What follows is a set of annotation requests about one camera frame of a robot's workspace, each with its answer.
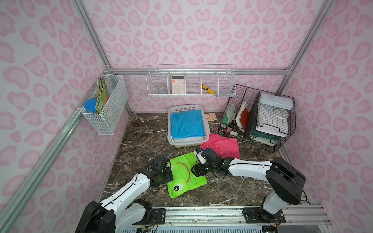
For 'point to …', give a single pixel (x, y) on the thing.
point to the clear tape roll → (281, 113)
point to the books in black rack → (242, 119)
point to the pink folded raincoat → (227, 147)
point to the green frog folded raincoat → (184, 179)
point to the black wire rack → (271, 142)
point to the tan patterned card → (211, 116)
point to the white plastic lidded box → (273, 114)
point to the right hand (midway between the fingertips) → (195, 167)
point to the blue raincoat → (185, 123)
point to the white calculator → (178, 84)
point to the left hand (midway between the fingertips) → (167, 176)
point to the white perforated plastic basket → (172, 108)
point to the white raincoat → (188, 140)
